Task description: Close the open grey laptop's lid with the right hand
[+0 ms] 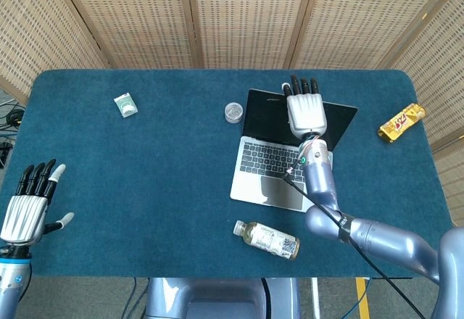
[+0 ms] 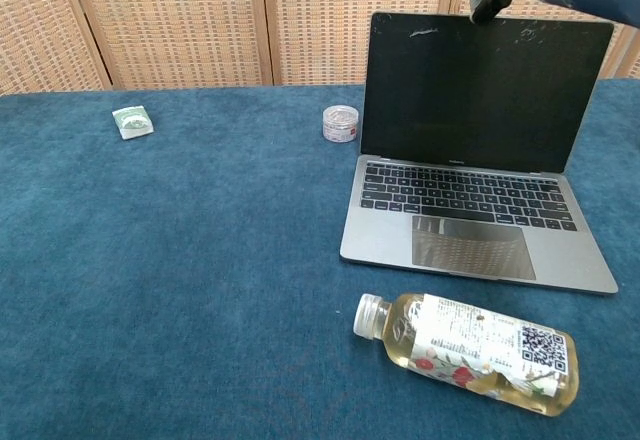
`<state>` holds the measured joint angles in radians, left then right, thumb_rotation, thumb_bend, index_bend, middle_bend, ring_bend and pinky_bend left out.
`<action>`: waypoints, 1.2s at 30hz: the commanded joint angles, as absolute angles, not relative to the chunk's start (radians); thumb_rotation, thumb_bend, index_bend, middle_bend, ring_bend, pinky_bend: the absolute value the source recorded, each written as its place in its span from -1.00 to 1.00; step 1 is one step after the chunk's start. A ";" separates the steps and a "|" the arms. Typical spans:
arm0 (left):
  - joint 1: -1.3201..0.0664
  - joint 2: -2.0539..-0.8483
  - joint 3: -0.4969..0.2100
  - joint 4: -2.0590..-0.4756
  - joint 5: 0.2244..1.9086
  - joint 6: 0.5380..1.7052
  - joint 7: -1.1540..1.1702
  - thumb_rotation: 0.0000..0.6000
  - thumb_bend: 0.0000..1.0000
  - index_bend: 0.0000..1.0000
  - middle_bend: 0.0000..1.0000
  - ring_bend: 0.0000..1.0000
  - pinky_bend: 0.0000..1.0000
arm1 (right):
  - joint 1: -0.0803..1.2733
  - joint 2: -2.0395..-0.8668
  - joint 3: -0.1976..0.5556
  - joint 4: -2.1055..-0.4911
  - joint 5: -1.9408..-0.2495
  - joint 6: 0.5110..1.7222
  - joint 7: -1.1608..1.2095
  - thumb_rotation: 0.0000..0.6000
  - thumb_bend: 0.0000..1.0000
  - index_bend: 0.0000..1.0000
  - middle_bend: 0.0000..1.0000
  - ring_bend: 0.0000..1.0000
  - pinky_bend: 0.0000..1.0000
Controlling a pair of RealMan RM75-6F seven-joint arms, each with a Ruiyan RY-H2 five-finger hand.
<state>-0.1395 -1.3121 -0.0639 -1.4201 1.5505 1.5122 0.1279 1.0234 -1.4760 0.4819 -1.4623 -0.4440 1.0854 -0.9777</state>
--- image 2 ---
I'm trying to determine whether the woven wooden folding screen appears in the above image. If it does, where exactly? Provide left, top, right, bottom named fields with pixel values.
left=0, top=0, right=640, bottom=96

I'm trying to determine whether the green white paper packet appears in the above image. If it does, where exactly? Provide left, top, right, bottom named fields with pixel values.
left=111, top=104, right=154, bottom=140

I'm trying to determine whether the clear bottle yellow liquid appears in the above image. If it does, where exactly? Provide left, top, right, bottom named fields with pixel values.
left=352, top=292, right=581, bottom=418

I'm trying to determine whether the blue table cloth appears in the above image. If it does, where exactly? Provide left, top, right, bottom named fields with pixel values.
left=0, top=78, right=640, bottom=440

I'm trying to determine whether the small clear plastic jar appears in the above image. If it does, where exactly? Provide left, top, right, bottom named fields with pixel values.
left=321, top=105, right=361, bottom=143

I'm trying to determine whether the grey laptop computer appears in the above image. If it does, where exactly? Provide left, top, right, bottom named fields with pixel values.
left=338, top=11, right=620, bottom=296

